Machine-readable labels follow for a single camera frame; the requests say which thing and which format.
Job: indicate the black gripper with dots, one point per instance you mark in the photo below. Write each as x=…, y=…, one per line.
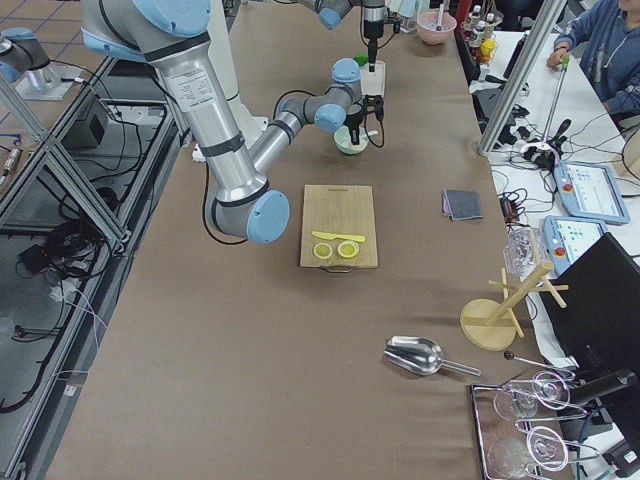
x=370, y=30
x=354, y=121

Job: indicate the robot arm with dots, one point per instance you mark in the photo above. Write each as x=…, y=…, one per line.
x=375, y=15
x=178, y=39

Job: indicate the mint green bowl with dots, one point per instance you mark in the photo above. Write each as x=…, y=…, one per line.
x=342, y=140

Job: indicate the pink bowl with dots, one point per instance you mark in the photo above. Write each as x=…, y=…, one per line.
x=433, y=29

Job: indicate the green lime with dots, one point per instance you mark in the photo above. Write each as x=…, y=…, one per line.
x=361, y=60

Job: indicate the cream rabbit serving tray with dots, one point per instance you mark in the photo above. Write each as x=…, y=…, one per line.
x=373, y=82

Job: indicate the bamboo cutting board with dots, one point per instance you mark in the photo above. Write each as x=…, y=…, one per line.
x=344, y=209

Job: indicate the yellow plastic knife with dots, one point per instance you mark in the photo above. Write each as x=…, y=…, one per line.
x=338, y=236

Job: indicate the single lemon slice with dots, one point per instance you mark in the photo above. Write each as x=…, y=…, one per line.
x=348, y=249

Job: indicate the stacked lemon slices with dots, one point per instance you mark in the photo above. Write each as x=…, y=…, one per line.
x=322, y=251

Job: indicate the grey folded cloth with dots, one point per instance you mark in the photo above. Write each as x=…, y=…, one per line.
x=461, y=204

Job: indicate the seated person blue hoodie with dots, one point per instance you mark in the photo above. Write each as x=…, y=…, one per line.
x=610, y=61

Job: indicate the metal scoop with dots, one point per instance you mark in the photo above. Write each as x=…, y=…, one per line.
x=422, y=356

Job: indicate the wooden mug tree stand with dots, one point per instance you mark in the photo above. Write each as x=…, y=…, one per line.
x=493, y=326

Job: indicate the teach pendant tablet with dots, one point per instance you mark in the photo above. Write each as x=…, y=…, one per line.
x=567, y=238
x=590, y=191

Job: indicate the black monitor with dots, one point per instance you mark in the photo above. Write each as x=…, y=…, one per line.
x=599, y=328

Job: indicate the black glass rack tray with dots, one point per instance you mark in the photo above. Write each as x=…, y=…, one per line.
x=537, y=428

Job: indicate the aluminium frame post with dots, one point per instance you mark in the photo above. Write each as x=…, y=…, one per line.
x=542, y=27

